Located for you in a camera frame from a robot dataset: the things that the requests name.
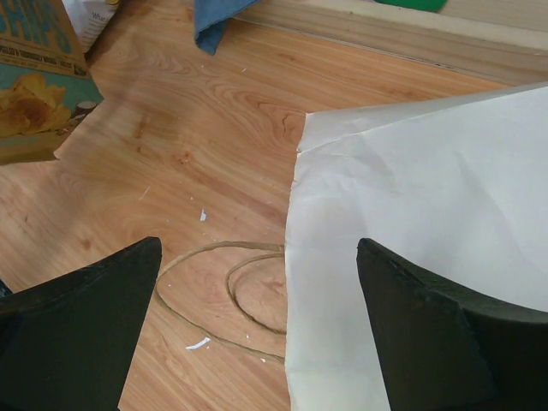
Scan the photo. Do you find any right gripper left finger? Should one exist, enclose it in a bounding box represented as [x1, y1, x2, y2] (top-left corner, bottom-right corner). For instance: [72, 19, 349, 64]
[1, 237, 162, 410]

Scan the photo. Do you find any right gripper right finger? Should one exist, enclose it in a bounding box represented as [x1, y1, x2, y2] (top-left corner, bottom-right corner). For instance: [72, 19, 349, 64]
[356, 239, 547, 410]

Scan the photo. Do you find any beige paper bag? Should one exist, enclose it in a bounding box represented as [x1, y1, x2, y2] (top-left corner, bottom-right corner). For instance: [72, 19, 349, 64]
[283, 83, 547, 410]

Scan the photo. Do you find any teal chips snack bag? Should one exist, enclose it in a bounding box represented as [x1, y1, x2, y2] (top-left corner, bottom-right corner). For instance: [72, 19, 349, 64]
[1, 0, 119, 164]

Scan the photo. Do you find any wooden clothes rack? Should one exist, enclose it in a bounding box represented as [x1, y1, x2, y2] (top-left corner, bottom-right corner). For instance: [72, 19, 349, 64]
[237, 1, 547, 85]

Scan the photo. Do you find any green tank top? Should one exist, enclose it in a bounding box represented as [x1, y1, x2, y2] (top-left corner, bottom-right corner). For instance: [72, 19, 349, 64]
[390, 0, 447, 13]

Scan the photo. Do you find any blue cloth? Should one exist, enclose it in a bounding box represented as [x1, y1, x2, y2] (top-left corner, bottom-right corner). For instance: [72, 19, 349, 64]
[194, 0, 257, 55]

